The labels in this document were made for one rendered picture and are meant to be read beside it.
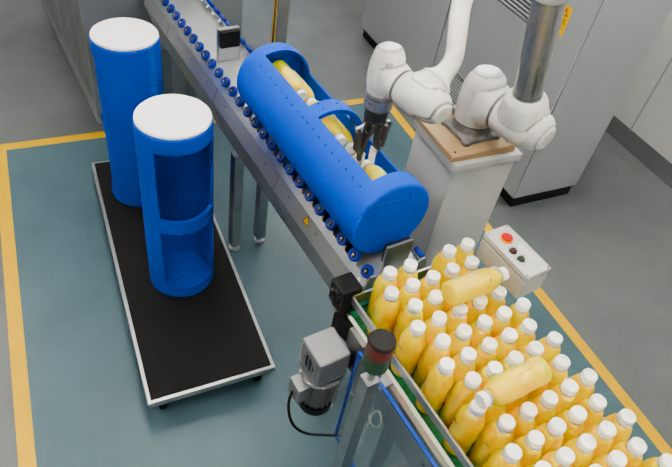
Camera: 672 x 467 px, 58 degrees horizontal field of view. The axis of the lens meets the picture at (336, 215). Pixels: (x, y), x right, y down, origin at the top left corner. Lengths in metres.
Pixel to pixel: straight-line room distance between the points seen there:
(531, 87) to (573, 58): 1.16
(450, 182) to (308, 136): 0.67
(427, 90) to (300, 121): 0.51
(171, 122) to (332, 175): 0.68
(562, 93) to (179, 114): 1.99
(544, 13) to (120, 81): 1.71
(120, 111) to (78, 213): 0.80
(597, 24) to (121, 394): 2.72
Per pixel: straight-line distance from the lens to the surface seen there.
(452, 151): 2.35
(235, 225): 3.06
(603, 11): 3.25
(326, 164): 1.91
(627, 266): 3.87
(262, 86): 2.24
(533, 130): 2.23
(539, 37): 2.05
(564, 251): 3.74
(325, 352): 1.82
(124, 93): 2.81
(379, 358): 1.39
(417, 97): 1.71
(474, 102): 2.33
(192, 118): 2.29
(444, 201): 2.46
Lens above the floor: 2.37
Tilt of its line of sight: 43 degrees down
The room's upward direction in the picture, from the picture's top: 11 degrees clockwise
